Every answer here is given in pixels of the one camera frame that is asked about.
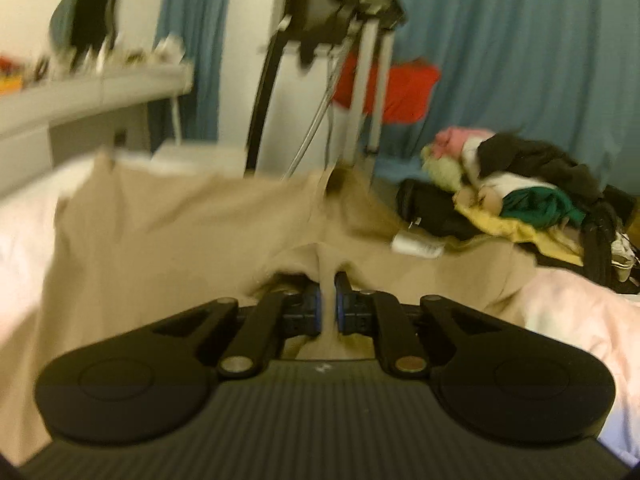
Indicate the wavy framed mirror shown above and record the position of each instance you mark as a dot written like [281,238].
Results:
[87,15]

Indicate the white vanity desk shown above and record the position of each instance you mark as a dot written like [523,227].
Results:
[100,90]

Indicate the pink garment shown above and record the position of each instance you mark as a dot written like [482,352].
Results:
[452,139]

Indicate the red garment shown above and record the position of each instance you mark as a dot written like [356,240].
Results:
[405,92]

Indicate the beige garment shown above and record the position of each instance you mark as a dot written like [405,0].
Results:
[150,240]

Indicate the yellow towel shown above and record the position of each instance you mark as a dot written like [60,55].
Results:
[505,228]

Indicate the white garment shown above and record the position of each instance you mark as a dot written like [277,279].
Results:
[500,182]

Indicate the garment steamer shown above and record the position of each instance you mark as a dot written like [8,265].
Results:
[370,60]

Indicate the white pastel duvet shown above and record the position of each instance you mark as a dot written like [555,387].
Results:
[575,300]

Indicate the blue curtain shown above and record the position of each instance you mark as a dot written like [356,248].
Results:
[525,60]
[200,35]

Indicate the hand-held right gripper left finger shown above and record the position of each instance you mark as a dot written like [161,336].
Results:
[316,310]

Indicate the group of cosmetic bottles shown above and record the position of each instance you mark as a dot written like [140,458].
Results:
[95,59]

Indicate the black garment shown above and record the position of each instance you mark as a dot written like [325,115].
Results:
[540,162]

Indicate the orange yellow box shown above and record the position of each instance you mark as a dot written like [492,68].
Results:
[10,79]

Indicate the green garment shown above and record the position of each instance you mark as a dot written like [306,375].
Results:
[540,205]

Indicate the pale green towel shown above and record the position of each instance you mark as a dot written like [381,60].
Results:
[442,167]

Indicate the tissue box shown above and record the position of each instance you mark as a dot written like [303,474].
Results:
[170,47]

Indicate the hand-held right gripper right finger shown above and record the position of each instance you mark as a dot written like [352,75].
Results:
[341,310]

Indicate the white patterned cloth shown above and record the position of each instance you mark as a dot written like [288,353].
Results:
[626,256]

